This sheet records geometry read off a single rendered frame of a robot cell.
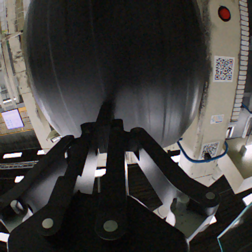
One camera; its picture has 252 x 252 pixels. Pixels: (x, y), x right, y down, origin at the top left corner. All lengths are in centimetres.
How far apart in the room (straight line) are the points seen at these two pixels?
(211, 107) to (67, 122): 40
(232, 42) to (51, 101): 46
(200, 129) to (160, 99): 33
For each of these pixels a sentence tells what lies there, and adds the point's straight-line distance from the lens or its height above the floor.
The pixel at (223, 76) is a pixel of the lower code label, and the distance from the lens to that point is 49.
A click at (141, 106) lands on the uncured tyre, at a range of 22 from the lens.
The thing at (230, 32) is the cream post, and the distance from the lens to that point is 49.
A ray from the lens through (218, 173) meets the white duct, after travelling 132.
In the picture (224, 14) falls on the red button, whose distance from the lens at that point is 48.
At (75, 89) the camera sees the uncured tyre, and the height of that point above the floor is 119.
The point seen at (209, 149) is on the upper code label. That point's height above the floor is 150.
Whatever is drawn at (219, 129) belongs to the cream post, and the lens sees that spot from 57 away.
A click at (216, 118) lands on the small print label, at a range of 53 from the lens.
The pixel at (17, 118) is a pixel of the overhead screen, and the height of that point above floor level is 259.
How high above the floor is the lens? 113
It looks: 31 degrees up
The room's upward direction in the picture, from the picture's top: 174 degrees clockwise
